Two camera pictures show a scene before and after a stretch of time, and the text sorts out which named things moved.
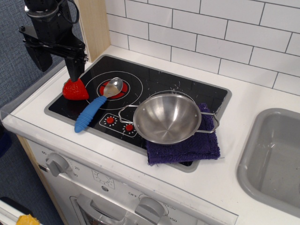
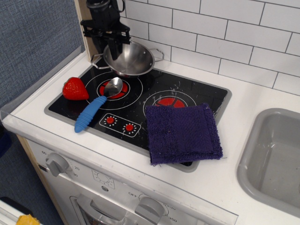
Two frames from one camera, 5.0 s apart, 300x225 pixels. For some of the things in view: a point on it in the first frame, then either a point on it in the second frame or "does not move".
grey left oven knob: x=56 y=163 does not move
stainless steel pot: x=167 y=118 → x=137 y=58
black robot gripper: x=56 y=34 → x=105 y=22
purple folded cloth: x=203 y=145 does not move
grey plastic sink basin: x=268 y=166 does not move
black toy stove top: x=138 y=82 does not move
